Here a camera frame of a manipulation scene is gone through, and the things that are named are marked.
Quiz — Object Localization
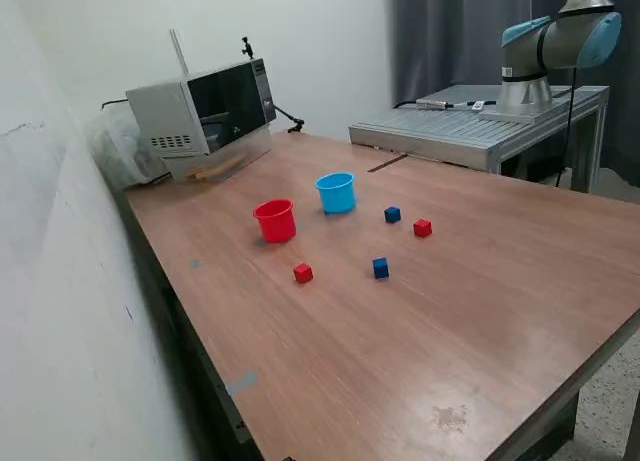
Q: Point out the aluminium robot base table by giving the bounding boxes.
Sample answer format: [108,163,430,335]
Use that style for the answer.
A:
[348,84,611,195]

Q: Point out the blue plastic bin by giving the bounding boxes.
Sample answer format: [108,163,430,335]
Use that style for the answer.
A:
[314,172,357,215]

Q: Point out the red plastic bin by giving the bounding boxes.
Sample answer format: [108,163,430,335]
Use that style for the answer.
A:
[252,198,297,245]

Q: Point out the dark table leg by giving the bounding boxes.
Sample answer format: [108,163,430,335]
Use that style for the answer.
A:
[367,153,407,174]

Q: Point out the light wooden stick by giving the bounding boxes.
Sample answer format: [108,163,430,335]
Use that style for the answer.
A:
[185,153,249,182]

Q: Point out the silver microwave oven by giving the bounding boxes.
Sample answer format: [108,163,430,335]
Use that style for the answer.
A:
[124,58,278,158]

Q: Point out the crumpled clear plastic bag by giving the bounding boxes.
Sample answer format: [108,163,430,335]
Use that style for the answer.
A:
[84,103,171,191]

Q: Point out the white rod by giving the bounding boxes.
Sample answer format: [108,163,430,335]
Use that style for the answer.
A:
[168,28,190,77]

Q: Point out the dark grey curtain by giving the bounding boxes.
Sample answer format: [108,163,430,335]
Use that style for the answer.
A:
[389,0,640,172]

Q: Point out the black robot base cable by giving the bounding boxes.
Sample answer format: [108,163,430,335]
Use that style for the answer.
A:
[553,65,581,188]

